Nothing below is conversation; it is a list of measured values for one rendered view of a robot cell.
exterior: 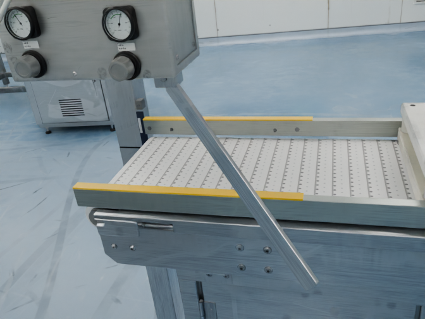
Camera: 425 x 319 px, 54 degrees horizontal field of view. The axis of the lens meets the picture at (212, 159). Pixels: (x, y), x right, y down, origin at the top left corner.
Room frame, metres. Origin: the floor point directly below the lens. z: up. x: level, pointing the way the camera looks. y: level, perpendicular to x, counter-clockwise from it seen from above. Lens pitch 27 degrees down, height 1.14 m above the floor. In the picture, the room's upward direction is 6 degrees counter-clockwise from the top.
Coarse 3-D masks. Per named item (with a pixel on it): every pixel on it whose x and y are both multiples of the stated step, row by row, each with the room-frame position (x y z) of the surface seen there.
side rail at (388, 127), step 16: (160, 128) 0.80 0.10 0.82; (176, 128) 0.79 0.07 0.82; (224, 128) 0.76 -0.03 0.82; (240, 128) 0.75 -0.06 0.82; (256, 128) 0.75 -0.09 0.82; (272, 128) 0.74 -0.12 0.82; (288, 128) 0.73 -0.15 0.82; (304, 128) 0.72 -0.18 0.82; (320, 128) 0.71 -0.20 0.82; (336, 128) 0.70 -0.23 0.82; (352, 128) 0.69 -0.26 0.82; (368, 128) 0.68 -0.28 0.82; (384, 128) 0.68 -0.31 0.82
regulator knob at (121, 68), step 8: (120, 48) 0.48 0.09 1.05; (128, 48) 0.48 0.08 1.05; (120, 56) 0.47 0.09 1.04; (128, 56) 0.48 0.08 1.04; (136, 56) 0.48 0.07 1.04; (112, 64) 0.46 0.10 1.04; (120, 64) 0.46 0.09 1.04; (128, 64) 0.46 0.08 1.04; (136, 64) 0.48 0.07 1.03; (112, 72) 0.46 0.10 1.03; (120, 72) 0.46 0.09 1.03; (128, 72) 0.46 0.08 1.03; (136, 72) 0.48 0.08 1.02; (120, 80) 0.46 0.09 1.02
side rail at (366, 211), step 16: (80, 192) 0.55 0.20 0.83; (96, 192) 0.54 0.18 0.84; (112, 192) 0.54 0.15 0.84; (128, 192) 0.53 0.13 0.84; (128, 208) 0.53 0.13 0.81; (144, 208) 0.52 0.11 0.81; (160, 208) 0.52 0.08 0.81; (176, 208) 0.51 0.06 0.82; (192, 208) 0.50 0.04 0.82; (208, 208) 0.49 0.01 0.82; (224, 208) 0.49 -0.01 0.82; (240, 208) 0.48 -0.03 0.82; (272, 208) 0.47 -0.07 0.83; (288, 208) 0.46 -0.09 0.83; (304, 208) 0.45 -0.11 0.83; (320, 208) 0.45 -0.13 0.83; (336, 208) 0.44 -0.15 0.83; (352, 208) 0.44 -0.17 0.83; (368, 208) 0.43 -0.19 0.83; (384, 208) 0.43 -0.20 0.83; (400, 208) 0.42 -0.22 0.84; (416, 208) 0.42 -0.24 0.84; (368, 224) 0.43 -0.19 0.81; (384, 224) 0.43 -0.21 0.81; (400, 224) 0.42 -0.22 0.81; (416, 224) 0.41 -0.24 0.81
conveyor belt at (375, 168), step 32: (160, 160) 0.69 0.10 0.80; (192, 160) 0.68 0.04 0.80; (256, 160) 0.65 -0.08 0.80; (288, 160) 0.64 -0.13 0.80; (320, 160) 0.62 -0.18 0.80; (352, 160) 0.61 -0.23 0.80; (384, 160) 0.60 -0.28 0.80; (320, 192) 0.53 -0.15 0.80; (352, 192) 0.52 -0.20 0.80; (384, 192) 0.51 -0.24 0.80
